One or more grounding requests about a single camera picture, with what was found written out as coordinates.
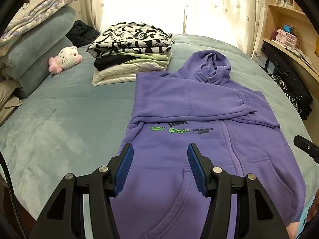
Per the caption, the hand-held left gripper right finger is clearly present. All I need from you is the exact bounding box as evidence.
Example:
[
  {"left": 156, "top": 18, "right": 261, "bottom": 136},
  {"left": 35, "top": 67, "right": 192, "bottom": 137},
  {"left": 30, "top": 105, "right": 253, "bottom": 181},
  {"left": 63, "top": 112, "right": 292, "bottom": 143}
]
[{"left": 187, "top": 143, "right": 286, "bottom": 239}]

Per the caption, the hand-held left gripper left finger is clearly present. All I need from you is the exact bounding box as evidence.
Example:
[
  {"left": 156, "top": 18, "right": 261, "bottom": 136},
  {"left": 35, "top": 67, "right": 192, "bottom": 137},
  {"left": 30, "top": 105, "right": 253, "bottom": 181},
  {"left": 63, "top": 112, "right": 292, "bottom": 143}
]
[{"left": 30, "top": 142, "right": 135, "bottom": 239}]

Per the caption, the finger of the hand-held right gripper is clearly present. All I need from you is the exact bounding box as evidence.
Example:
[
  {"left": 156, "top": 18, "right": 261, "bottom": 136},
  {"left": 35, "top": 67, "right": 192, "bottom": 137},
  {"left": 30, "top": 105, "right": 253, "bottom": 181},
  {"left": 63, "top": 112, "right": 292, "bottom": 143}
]
[{"left": 293, "top": 135, "right": 319, "bottom": 165}]

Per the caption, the purple zip hoodie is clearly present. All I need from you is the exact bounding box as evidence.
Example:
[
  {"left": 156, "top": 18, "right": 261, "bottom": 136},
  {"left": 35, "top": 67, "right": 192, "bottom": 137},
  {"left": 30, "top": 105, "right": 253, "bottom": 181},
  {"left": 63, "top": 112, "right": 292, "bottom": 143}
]
[{"left": 110, "top": 50, "right": 307, "bottom": 239}]

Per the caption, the person's right forearm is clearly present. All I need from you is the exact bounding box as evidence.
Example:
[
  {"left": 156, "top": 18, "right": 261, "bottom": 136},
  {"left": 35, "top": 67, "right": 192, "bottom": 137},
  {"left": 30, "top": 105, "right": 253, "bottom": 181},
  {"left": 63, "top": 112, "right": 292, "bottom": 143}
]
[{"left": 307, "top": 188, "right": 319, "bottom": 223}]

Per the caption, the black hanging garment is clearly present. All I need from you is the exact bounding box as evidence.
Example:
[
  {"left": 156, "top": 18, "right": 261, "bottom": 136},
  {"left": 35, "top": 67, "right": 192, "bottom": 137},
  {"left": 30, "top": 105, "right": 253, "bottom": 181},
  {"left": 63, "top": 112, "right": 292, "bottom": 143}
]
[{"left": 299, "top": 97, "right": 313, "bottom": 121}]

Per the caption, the black and white patterned garment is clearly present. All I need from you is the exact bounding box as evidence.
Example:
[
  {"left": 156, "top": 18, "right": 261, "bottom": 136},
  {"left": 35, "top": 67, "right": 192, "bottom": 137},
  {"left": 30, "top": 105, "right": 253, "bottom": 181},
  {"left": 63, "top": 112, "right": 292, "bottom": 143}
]
[{"left": 270, "top": 73, "right": 303, "bottom": 110}]

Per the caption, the blue-grey plush bed blanket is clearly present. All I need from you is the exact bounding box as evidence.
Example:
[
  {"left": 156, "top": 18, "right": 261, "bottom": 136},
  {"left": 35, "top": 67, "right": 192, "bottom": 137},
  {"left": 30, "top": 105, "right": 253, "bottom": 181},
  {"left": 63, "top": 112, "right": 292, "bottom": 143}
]
[{"left": 0, "top": 33, "right": 319, "bottom": 239}]

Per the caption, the stack of papers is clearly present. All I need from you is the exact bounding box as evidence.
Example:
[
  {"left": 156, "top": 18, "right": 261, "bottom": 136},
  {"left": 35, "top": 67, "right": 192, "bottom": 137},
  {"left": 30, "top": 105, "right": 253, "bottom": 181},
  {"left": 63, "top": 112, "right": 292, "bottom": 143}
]
[{"left": 289, "top": 47, "right": 317, "bottom": 70}]

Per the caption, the long black bag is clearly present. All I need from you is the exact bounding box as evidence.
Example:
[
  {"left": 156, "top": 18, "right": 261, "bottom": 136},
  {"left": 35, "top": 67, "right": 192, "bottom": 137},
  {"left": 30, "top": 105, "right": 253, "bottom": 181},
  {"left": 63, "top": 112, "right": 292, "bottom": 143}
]
[{"left": 260, "top": 41, "right": 313, "bottom": 110}]

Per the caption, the white folded garment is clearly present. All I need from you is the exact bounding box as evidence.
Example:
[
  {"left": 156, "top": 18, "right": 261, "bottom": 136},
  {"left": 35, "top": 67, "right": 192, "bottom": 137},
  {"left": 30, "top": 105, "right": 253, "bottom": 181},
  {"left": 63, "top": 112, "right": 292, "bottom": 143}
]
[{"left": 92, "top": 61, "right": 170, "bottom": 87}]

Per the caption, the white cardboard box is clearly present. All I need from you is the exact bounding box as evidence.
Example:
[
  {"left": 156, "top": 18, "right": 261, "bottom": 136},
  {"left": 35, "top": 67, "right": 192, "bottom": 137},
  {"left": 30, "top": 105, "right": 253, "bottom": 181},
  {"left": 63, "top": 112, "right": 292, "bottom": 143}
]
[{"left": 251, "top": 50, "right": 268, "bottom": 71}]

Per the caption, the black folded garment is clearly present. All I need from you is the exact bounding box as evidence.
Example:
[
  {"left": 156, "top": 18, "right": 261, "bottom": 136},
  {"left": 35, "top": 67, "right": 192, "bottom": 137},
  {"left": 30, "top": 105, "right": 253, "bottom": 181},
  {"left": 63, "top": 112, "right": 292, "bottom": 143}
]
[{"left": 93, "top": 55, "right": 136, "bottom": 71}]

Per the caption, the pale green folded garment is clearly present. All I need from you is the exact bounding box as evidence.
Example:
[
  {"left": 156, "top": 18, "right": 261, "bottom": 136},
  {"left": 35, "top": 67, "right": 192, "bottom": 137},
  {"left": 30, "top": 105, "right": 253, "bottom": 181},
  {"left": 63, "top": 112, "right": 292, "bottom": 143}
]
[{"left": 125, "top": 51, "right": 172, "bottom": 66}]

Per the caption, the white and pink plush toy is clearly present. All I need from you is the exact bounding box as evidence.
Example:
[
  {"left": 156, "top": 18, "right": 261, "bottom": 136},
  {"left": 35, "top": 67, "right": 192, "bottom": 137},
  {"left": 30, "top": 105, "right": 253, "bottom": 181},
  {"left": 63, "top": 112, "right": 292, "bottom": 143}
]
[{"left": 48, "top": 45, "right": 83, "bottom": 74}]

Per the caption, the black and white printed garment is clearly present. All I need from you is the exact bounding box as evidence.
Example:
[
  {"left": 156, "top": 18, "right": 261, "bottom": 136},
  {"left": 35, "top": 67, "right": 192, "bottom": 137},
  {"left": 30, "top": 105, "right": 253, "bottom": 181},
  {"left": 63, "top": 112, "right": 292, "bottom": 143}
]
[{"left": 86, "top": 22, "right": 175, "bottom": 59}]

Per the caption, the wooden shelf unit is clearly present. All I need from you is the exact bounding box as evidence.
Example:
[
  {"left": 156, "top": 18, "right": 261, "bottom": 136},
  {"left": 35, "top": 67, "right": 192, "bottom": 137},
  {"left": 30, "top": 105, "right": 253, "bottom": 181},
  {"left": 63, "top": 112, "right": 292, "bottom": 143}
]
[{"left": 249, "top": 0, "right": 319, "bottom": 92}]

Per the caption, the beige pillow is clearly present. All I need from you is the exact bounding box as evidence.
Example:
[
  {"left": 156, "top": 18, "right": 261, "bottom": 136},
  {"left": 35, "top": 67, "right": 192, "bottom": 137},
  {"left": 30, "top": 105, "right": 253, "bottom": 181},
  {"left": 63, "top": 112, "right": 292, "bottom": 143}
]
[{"left": 0, "top": 80, "right": 23, "bottom": 126}]

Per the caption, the dark fuzzy cloth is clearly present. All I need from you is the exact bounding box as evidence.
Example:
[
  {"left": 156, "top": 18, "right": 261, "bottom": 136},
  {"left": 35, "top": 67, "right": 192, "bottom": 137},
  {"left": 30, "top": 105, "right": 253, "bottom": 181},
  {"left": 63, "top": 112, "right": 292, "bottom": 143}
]
[{"left": 65, "top": 19, "right": 100, "bottom": 48}]

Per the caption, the floral sheer curtain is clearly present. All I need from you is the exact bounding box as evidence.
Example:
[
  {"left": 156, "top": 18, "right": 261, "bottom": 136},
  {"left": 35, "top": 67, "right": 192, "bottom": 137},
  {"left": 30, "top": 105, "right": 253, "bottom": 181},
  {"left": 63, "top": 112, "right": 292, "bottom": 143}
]
[
  {"left": 183, "top": 0, "right": 272, "bottom": 56},
  {"left": 91, "top": 0, "right": 186, "bottom": 36}
]

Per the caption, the floral folded quilt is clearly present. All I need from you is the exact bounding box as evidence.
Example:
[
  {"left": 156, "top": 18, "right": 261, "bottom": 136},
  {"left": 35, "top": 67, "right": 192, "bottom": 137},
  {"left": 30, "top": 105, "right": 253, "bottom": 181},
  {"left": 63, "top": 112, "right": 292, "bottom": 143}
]
[{"left": 0, "top": 0, "right": 81, "bottom": 46}]

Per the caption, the black braided cable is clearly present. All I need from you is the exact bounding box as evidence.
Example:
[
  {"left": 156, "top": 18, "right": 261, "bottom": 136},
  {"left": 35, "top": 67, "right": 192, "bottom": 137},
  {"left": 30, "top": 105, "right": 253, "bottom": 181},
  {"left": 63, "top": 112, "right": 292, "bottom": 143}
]
[{"left": 0, "top": 152, "right": 23, "bottom": 239}]

